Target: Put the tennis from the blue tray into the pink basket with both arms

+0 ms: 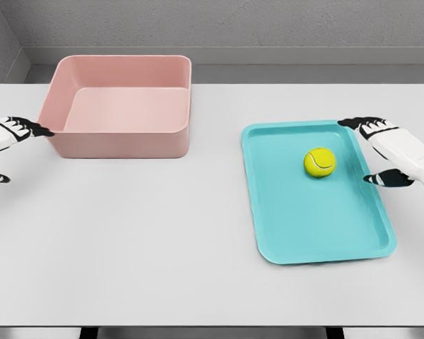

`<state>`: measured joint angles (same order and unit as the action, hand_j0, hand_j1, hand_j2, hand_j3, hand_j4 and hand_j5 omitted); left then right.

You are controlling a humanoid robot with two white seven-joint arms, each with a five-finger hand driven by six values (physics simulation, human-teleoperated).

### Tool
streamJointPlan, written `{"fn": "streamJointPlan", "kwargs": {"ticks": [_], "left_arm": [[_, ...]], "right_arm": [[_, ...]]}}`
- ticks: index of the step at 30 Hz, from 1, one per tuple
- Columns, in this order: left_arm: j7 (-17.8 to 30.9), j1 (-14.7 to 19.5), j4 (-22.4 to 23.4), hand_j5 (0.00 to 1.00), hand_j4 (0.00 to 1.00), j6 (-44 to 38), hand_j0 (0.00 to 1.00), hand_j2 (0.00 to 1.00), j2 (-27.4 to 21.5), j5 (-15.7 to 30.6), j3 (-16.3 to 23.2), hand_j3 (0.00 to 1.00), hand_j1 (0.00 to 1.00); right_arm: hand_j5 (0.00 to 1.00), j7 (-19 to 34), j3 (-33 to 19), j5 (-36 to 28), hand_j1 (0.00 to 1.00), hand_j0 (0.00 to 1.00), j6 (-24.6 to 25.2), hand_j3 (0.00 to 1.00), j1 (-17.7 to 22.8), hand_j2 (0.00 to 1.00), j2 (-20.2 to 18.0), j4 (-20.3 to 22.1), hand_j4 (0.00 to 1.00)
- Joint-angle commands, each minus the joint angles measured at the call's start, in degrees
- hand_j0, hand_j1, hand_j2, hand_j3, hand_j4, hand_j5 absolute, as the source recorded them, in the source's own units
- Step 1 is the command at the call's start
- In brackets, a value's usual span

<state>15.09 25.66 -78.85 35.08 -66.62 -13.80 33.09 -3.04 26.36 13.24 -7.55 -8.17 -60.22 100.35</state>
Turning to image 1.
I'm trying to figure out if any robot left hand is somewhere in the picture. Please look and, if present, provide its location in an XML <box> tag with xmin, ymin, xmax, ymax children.
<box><xmin>0</xmin><ymin>116</ymin><xmax>55</xmax><ymax>184</ymax></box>

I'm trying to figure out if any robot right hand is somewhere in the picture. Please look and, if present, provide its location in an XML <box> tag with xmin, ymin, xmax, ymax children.
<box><xmin>337</xmin><ymin>117</ymin><xmax>424</xmax><ymax>204</ymax></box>

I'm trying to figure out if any yellow tennis ball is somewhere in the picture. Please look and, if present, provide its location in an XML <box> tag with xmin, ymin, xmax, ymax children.
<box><xmin>303</xmin><ymin>146</ymin><xmax>337</xmax><ymax>179</ymax></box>

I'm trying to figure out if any blue tray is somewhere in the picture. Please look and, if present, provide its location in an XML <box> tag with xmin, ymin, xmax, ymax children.
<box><xmin>240</xmin><ymin>119</ymin><xmax>398</xmax><ymax>266</ymax></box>

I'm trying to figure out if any pink basket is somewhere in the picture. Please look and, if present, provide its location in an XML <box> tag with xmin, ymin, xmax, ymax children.
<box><xmin>37</xmin><ymin>54</ymin><xmax>193</xmax><ymax>160</ymax></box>

